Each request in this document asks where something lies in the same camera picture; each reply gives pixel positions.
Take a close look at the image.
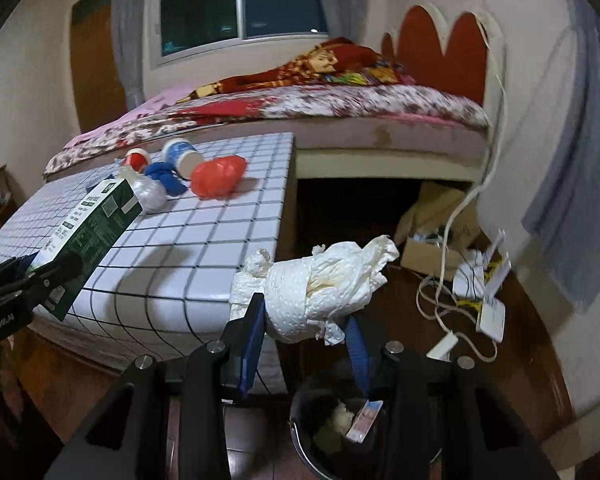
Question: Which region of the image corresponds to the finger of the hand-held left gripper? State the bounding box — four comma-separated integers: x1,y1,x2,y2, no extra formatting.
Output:
0,254,39,287
26,247,103,295

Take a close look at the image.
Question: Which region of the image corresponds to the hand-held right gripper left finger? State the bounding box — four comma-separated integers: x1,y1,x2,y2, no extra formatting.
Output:
44,292,267,480

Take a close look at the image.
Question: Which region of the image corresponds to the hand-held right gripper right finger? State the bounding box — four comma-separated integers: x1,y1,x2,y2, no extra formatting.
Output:
344,314,563,480

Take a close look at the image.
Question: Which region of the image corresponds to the green carton box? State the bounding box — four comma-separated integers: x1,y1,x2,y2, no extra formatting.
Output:
30,177,143,322

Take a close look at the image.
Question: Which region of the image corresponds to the white tissue paper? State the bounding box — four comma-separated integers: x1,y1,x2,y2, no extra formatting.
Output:
229,234,401,346

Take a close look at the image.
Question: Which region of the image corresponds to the black trash bin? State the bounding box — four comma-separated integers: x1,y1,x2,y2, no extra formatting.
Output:
289,382,443,480

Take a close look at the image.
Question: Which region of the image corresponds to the blue patterned paper cup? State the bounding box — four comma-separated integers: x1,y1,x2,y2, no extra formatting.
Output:
161,138,205,180

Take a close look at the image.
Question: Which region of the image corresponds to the small printed packet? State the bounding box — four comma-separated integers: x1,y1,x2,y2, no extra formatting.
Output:
347,400,385,444

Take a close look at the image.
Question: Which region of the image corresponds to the white tissue wad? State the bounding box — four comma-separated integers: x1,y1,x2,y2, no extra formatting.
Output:
312,400,357,453

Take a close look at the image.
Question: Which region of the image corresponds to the white power strip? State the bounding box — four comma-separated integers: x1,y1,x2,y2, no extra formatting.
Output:
426,332,459,362

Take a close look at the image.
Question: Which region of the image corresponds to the clear plastic bag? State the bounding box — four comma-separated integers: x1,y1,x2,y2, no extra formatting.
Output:
114,167,169,216

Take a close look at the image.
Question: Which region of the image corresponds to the cardboard box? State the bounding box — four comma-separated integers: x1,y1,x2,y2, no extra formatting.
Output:
395,182,482,282

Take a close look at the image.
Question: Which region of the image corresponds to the red paper cup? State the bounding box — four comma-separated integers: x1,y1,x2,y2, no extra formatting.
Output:
122,147,152,174

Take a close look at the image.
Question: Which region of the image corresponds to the small white modem box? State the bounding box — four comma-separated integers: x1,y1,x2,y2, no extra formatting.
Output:
452,251,488,299

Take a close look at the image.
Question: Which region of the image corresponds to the white router with antennas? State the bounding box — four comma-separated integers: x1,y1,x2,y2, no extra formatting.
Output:
474,232,512,344

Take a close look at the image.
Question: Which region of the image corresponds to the table with white grid cover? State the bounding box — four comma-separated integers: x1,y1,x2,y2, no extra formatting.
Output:
0,132,299,393

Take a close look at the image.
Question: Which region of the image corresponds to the pink bed sheet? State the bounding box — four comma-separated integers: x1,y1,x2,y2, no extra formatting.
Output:
64,85,197,150

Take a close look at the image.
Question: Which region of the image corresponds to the red plastic bag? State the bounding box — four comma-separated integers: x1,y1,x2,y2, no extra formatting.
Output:
190,155,248,199

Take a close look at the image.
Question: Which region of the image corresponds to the wooden door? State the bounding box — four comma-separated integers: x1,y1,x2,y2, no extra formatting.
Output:
70,0,132,133

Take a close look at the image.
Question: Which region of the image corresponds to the grey curtain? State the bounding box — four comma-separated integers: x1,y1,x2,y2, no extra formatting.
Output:
314,0,365,47
111,0,147,111

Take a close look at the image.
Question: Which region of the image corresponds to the bed with floral sheet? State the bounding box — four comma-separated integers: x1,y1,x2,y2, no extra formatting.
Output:
42,82,496,183

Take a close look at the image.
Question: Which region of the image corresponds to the grey hanging cloth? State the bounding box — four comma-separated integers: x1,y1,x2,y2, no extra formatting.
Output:
521,0,600,317

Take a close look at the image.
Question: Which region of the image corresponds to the red patterned blanket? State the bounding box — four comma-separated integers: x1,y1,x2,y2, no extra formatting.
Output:
190,37,416,103

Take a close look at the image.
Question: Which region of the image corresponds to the red scalloped headboard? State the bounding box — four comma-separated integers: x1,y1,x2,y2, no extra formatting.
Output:
380,4,506,108

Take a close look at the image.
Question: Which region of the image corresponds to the window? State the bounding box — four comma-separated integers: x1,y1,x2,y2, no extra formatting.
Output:
147,0,331,68

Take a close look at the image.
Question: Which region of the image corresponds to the white router with cables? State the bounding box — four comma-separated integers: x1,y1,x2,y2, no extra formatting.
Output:
416,10,510,362

